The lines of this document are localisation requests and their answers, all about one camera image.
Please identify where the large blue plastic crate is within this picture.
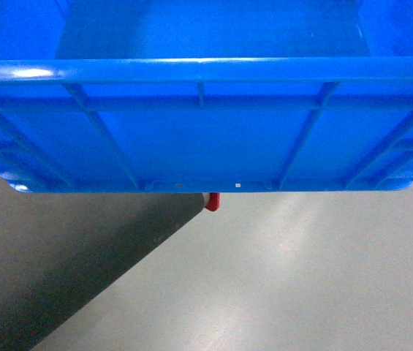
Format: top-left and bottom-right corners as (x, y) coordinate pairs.
(0, 1), (413, 193)

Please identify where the red table corner cap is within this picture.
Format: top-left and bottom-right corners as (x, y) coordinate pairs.
(205, 192), (221, 212)

